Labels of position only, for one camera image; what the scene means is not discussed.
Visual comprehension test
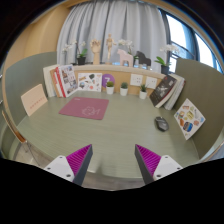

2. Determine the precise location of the wooden hand model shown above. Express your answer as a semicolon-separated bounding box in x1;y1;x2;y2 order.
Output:
89;39;102;65

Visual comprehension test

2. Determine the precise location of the small succulent in white pot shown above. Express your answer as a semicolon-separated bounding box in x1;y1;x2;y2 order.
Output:
138;83;149;100
119;81;129;97
105;80;115;95

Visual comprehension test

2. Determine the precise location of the black book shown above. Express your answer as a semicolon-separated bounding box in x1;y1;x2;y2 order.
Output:
148;74;178;108

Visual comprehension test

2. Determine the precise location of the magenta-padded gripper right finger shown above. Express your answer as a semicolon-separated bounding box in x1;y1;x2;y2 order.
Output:
134;143;184;185

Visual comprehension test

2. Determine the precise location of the white orchid in black pot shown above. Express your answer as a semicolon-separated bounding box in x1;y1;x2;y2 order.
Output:
118;38;140;66
61;40;89;66
153;44;180;76

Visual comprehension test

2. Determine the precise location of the magazine with red spine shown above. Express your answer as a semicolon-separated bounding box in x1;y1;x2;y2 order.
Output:
55;64;79;98

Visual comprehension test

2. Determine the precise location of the white sheet with colourful stickers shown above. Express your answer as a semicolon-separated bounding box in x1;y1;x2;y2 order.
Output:
173;98;207;141

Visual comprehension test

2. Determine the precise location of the olive desk partition panel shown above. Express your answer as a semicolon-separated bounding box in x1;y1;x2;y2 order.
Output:
174;58;224;159
4;51;58;126

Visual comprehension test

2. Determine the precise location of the wooden mannequin figure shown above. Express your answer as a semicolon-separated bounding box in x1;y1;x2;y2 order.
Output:
104;32;118;65

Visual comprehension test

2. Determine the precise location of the dark grey computer mouse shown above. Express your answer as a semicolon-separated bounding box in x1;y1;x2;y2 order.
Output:
154;116;170;132

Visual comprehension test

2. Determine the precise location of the window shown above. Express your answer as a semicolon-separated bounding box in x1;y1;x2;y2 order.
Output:
159;8;224;74

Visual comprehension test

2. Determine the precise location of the wooden chair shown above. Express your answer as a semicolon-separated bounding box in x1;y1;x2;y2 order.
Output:
0;109;36;164

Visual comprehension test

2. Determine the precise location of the beige card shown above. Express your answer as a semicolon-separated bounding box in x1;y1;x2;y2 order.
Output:
20;83;49;117

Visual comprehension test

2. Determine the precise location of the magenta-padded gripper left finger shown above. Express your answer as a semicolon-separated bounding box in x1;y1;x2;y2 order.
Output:
43;143;94;187

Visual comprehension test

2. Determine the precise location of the black wooden horse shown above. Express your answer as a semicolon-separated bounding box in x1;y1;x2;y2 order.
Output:
134;50;152;68

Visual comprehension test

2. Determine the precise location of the stack of white and brown books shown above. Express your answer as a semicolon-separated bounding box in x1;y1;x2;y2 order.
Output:
42;64;63;98

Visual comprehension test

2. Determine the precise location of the white wall socket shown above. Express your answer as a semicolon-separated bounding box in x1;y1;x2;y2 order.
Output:
129;73;144;87
144;76;158;90

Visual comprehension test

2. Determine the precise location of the pink mouse pad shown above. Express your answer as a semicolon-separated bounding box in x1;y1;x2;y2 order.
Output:
58;96;110;121

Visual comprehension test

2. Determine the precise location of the grey curtain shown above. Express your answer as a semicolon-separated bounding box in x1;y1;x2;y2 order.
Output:
56;0;168;73

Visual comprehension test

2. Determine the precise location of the white sticker sheet with drawings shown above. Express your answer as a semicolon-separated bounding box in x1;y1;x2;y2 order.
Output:
77;72;103;93

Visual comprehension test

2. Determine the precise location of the light wooden desk shelf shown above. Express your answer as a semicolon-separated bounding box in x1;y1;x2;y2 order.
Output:
42;63;168;98

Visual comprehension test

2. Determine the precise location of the purple round number sticker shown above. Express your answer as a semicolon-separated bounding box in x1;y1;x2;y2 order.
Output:
101;73;116;88

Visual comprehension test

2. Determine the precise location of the pink wooden horse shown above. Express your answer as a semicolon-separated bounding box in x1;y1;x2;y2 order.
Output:
116;48;134;68

